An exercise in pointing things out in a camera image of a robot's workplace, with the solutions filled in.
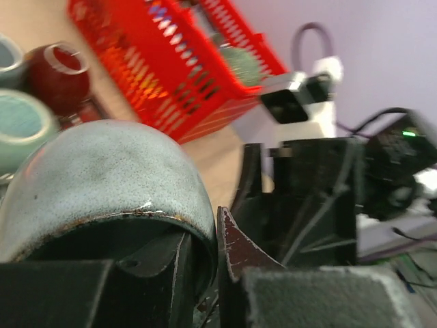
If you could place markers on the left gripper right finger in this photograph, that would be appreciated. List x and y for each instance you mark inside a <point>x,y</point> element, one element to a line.
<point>237,253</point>

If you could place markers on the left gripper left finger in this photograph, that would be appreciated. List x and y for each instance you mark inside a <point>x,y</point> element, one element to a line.
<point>153,287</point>

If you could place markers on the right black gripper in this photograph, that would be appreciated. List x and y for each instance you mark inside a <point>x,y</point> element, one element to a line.
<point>317,193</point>

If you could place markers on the grey green mug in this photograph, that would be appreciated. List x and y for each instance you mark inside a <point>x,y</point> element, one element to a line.
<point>102,171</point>

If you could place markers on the teal green mug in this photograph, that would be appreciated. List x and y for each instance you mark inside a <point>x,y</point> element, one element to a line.
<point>26,123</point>

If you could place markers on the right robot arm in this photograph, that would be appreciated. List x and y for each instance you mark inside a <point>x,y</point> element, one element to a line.
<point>390,160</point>

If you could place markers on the dark red mug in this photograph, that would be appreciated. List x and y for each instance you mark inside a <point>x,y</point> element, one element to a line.
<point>59,76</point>

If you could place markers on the dark grey mug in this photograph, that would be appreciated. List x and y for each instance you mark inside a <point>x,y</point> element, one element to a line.
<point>13,64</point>

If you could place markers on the green patterned ball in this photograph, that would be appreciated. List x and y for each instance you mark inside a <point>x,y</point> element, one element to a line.
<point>243,64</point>

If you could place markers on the red plastic basket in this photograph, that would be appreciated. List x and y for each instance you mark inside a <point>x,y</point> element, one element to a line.
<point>165,66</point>

